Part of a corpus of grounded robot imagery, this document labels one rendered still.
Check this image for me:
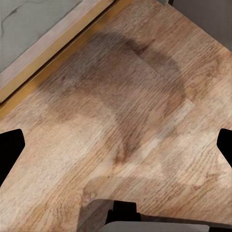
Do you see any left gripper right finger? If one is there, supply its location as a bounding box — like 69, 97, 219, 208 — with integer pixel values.
217, 128, 232, 167

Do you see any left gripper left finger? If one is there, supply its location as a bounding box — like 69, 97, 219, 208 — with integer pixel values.
0, 129, 25, 187

